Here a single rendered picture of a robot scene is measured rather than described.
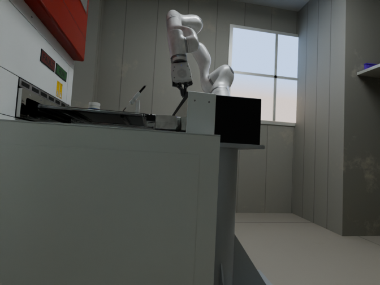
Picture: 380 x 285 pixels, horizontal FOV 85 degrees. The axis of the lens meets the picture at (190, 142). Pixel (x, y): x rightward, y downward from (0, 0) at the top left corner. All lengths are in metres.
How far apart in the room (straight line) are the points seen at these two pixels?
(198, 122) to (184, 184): 0.20
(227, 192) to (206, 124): 0.52
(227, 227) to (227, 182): 0.23
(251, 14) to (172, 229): 3.25
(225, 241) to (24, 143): 0.94
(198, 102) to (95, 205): 0.42
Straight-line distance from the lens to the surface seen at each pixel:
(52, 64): 1.09
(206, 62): 1.48
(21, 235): 0.69
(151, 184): 0.59
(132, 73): 2.89
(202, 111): 0.68
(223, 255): 1.21
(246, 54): 3.23
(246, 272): 1.37
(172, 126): 0.83
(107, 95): 2.85
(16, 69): 0.88
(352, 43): 3.03
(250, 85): 3.09
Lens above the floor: 0.76
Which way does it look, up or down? 3 degrees up
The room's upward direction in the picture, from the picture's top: 3 degrees clockwise
